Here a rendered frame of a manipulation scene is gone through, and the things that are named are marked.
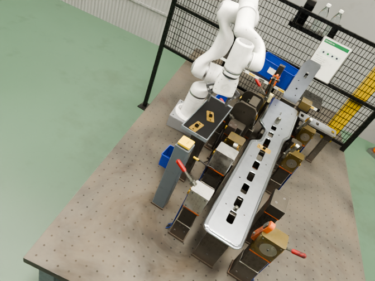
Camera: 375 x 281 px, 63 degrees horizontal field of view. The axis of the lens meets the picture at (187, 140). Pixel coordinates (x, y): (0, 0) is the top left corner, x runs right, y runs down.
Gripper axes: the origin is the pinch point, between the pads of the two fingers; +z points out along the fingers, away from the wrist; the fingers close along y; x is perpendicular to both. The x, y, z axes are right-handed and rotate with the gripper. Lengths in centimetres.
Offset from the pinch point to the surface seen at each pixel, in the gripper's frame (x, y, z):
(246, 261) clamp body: -56, 28, 41
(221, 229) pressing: -53, 10, 26
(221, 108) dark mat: 10.5, 6.9, 10.1
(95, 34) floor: 280, -117, 126
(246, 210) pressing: -40, 23, 26
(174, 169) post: -27.1, -12.1, 25.4
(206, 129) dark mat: -10.6, -1.9, 10.1
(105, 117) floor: 116, -64, 126
